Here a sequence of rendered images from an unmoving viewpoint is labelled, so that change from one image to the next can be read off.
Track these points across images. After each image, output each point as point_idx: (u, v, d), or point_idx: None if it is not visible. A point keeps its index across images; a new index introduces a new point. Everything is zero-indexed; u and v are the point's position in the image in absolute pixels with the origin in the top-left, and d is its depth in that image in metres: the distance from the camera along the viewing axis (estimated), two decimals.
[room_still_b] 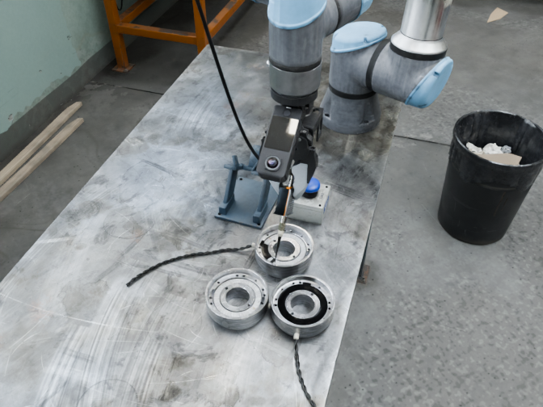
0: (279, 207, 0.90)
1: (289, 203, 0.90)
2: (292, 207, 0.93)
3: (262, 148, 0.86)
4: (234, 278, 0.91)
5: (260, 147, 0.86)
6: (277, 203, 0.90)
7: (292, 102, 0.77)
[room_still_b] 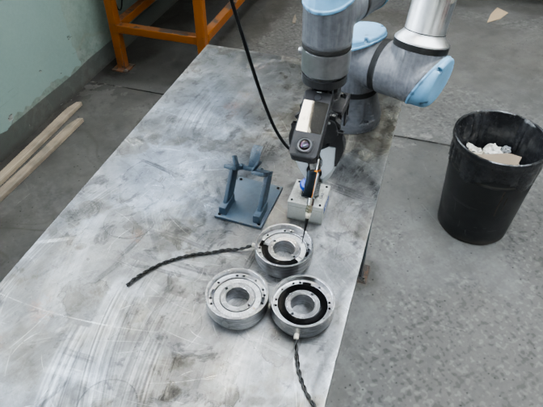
0: (307, 189, 0.93)
1: (317, 186, 0.94)
2: (318, 190, 0.96)
3: (292, 132, 0.89)
4: (234, 278, 0.91)
5: (290, 131, 0.89)
6: (305, 186, 0.93)
7: (323, 86, 0.81)
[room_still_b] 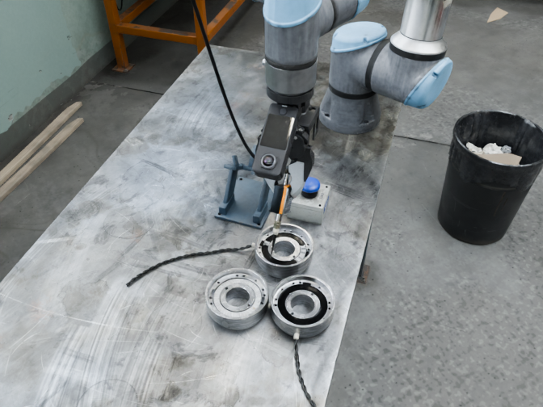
0: (275, 204, 0.90)
1: (287, 203, 0.90)
2: (289, 206, 0.93)
3: (258, 145, 0.86)
4: (234, 278, 0.91)
5: (257, 144, 0.86)
6: (272, 202, 0.90)
7: (288, 101, 0.77)
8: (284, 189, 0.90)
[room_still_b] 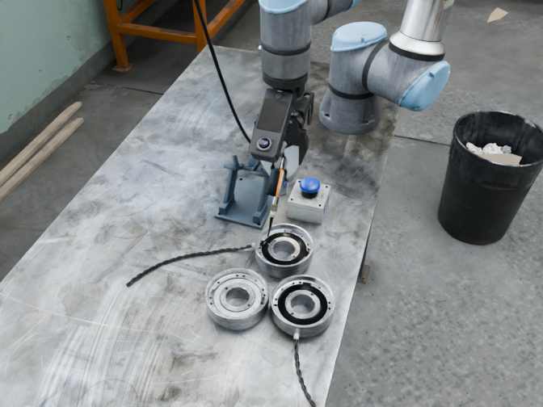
0: (271, 187, 0.94)
1: (283, 186, 0.94)
2: (285, 190, 0.96)
3: None
4: (234, 278, 0.91)
5: (254, 129, 0.89)
6: (269, 185, 0.94)
7: (283, 86, 0.81)
8: (280, 172, 0.93)
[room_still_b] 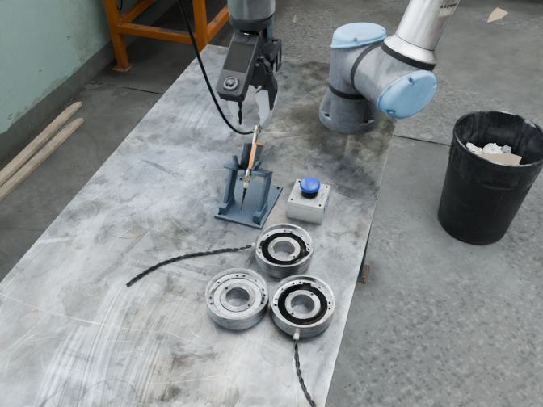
0: (244, 160, 1.01)
1: (255, 158, 1.01)
2: None
3: None
4: (234, 278, 0.91)
5: None
6: (242, 157, 1.01)
7: (248, 27, 0.84)
8: (253, 145, 1.01)
